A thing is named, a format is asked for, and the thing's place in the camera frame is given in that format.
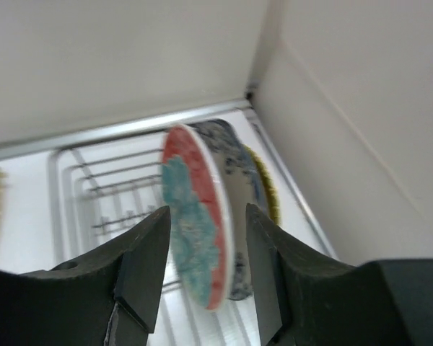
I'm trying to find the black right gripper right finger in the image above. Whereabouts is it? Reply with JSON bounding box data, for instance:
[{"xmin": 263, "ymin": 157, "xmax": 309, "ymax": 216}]
[{"xmin": 246, "ymin": 204, "xmax": 433, "ymax": 345}]

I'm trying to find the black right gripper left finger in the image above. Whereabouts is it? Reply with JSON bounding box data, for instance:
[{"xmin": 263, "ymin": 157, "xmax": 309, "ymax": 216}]
[{"xmin": 0, "ymin": 206, "xmax": 171, "ymax": 345}]

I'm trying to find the round yellow woven plate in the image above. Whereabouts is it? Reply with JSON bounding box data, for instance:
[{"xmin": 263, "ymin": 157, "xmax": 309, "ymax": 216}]
[{"xmin": 245, "ymin": 145, "xmax": 281, "ymax": 226}]

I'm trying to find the red and teal floral plate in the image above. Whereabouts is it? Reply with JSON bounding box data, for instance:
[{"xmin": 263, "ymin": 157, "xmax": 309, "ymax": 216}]
[{"xmin": 161, "ymin": 125, "xmax": 235, "ymax": 311}]

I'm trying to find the blue and white floral plate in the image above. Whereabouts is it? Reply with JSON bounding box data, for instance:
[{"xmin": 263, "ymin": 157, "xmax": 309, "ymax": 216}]
[{"xmin": 192, "ymin": 119, "xmax": 268, "ymax": 301}]

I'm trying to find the black wire dish rack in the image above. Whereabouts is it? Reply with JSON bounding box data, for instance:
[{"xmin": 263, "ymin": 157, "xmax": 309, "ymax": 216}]
[{"xmin": 48, "ymin": 133, "xmax": 260, "ymax": 345}]

